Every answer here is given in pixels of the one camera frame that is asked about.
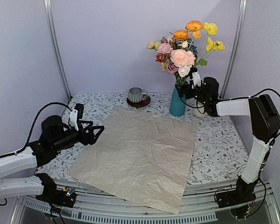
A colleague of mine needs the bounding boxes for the right aluminium frame post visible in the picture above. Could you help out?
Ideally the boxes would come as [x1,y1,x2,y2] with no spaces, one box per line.
[219,0,247,98]

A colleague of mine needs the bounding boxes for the yellow poppy stem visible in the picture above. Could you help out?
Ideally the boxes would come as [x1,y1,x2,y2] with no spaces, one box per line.
[195,22,225,67]

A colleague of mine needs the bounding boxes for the aluminium frame post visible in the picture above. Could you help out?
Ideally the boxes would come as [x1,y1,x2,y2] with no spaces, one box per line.
[43,0,72,100]
[219,0,247,98]

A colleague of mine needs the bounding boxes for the orange poppy stem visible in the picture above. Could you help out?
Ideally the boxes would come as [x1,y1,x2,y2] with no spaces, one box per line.
[173,20,204,49]

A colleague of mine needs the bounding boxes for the large pink peony stem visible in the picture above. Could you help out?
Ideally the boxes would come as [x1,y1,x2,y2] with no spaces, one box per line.
[157,43,173,54]

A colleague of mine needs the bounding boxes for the dark red saucer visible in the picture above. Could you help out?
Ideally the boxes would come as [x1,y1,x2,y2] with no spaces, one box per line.
[126,95,151,108]

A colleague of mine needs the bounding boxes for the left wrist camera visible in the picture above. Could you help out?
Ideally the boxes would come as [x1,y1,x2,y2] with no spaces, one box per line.
[69,103,84,131]

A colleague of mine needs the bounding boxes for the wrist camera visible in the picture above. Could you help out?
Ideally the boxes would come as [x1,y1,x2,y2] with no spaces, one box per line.
[69,103,84,131]
[189,67,202,89]

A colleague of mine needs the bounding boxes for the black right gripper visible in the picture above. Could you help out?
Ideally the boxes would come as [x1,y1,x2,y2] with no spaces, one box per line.
[176,80,209,105]

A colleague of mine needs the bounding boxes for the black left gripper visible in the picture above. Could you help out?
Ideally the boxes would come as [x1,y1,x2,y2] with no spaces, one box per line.
[52,120,105,153]

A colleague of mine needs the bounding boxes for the white and mauve rose stem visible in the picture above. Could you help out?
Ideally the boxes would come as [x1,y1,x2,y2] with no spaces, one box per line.
[155,53,190,85]

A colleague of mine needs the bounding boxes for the pink rose stem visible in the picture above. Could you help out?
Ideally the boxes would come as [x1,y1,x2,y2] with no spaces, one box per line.
[161,35,174,44]

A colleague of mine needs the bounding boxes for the aluminium table front rail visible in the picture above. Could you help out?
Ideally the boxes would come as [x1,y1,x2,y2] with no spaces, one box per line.
[11,181,280,224]

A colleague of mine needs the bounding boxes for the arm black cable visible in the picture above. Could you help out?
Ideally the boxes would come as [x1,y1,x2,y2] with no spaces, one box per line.
[179,88,280,217]
[0,102,73,161]

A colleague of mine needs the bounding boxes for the teal vase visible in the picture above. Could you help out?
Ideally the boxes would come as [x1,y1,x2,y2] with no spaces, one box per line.
[169,87,186,117]

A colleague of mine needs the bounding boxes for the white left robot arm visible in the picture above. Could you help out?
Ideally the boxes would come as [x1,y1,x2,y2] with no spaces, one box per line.
[0,115,105,208]

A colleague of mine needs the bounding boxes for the cream wrapping paper sheet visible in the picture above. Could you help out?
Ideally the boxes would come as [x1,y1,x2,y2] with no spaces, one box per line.
[67,107,196,214]

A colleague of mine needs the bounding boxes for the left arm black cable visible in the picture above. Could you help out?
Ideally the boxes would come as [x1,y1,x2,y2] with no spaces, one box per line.
[0,102,73,161]

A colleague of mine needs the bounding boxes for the cream mug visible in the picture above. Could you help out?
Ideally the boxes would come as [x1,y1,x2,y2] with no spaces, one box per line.
[193,102,208,118]

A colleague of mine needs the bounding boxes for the left aluminium frame post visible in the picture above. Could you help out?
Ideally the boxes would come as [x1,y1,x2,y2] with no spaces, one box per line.
[43,0,72,100]

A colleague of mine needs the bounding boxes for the striped cup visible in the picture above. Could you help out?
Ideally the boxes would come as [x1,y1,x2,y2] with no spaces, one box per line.
[128,87,148,103]

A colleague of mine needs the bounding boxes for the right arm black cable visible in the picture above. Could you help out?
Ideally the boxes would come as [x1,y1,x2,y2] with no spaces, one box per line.
[179,88,280,217]

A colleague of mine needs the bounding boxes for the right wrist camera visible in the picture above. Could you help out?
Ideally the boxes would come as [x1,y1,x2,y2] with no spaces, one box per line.
[189,67,202,89]

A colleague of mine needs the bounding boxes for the yellow rose stem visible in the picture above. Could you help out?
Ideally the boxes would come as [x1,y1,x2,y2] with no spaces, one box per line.
[147,41,167,71]

